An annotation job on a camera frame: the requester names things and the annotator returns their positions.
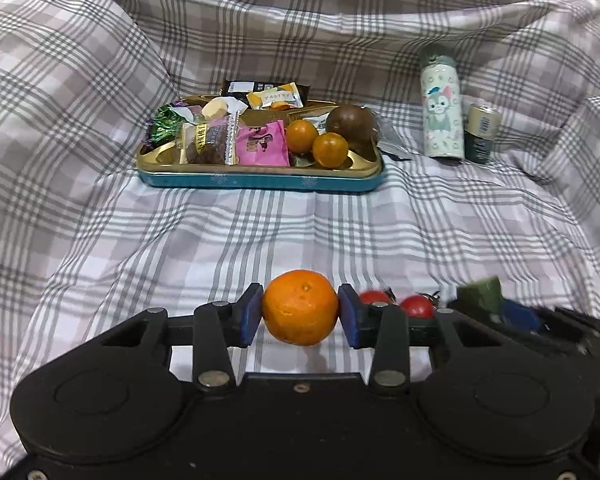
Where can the cartoon print bottle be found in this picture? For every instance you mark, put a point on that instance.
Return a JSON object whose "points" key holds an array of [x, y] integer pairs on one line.
{"points": [[442, 105]]}

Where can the small green jar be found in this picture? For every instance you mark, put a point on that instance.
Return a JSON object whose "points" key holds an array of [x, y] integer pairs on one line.
{"points": [[481, 135]]}

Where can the pink snack packet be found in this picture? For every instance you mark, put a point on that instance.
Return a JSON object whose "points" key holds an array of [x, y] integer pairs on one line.
{"points": [[262, 144]]}

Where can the small orange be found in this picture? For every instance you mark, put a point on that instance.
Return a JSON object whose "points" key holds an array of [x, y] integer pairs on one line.
{"points": [[301, 136], [331, 150]]}

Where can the clear packet of brown snack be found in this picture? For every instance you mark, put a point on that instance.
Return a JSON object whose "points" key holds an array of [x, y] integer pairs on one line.
{"points": [[207, 142]]}

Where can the tangerine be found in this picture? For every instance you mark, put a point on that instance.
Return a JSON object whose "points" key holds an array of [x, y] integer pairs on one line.
{"points": [[300, 308]]}

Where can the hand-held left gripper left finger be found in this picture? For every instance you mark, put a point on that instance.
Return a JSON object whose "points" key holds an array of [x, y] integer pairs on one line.
{"points": [[250, 316]]}

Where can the brown round fruit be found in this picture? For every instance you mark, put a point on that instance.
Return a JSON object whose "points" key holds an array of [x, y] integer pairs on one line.
{"points": [[351, 124]]}

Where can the teal and gold snack tin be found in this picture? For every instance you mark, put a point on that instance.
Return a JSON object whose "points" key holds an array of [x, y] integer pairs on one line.
{"points": [[260, 180]]}

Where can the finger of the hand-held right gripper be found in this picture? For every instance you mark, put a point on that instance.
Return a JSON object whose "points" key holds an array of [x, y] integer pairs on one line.
{"points": [[520, 318], [472, 314]]}

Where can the red tomato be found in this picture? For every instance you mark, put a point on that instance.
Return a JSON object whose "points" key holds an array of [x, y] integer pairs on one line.
{"points": [[417, 306], [372, 297]]}

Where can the green foil candy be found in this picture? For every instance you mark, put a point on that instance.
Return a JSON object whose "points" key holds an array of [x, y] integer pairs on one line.
{"points": [[164, 125]]}

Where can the grey plaid blanket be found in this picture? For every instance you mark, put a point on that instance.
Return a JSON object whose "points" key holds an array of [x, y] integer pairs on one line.
{"points": [[105, 235]]}

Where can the white wrapped candy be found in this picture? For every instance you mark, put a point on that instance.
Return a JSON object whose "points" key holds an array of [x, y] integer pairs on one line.
{"points": [[220, 108]]}

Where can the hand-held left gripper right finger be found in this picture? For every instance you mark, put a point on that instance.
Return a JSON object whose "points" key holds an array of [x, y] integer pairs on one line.
{"points": [[348, 317]]}

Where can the cucumber piece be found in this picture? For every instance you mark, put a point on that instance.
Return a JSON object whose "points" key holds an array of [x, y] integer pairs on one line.
{"points": [[480, 292]]}

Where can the black snack packet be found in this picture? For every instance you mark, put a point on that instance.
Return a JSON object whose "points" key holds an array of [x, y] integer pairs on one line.
{"points": [[235, 87]]}

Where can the grey foil wrapper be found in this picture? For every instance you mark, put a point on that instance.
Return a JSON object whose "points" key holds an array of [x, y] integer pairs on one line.
{"points": [[392, 142]]}

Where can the yellow pastry packet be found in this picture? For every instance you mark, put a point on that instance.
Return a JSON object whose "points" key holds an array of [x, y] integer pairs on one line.
{"points": [[272, 97]]}

